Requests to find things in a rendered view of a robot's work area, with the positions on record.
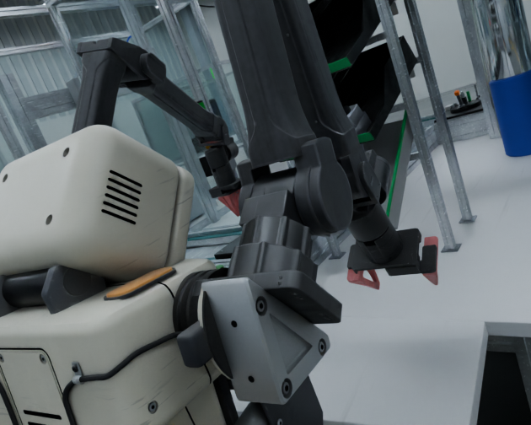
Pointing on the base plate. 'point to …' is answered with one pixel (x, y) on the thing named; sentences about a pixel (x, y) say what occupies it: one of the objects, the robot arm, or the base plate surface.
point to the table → (399, 372)
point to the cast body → (360, 120)
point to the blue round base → (522, 113)
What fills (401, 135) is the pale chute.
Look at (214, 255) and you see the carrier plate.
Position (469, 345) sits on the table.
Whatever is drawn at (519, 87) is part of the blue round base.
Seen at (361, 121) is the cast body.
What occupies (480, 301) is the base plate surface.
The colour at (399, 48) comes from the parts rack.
